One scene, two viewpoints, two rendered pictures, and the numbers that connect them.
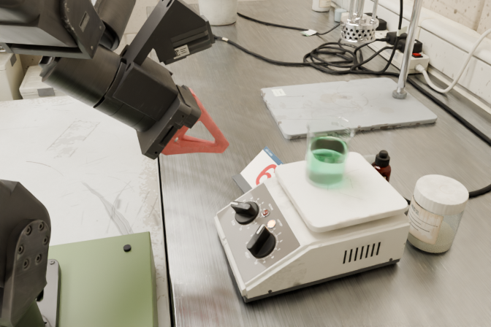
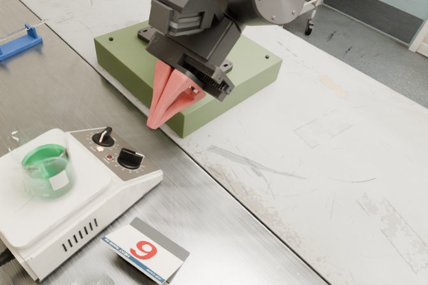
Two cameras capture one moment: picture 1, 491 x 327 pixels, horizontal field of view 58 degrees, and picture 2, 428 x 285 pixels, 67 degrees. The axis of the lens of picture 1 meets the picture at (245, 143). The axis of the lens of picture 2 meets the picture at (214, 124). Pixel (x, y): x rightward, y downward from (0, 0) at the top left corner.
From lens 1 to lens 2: 69 cm
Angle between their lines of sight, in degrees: 95
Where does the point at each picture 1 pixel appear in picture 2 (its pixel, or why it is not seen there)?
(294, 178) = (86, 170)
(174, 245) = (182, 156)
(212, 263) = (146, 154)
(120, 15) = not seen: outside the picture
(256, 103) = not seen: outside the picture
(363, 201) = (12, 166)
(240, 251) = (121, 142)
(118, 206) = (253, 170)
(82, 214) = (267, 152)
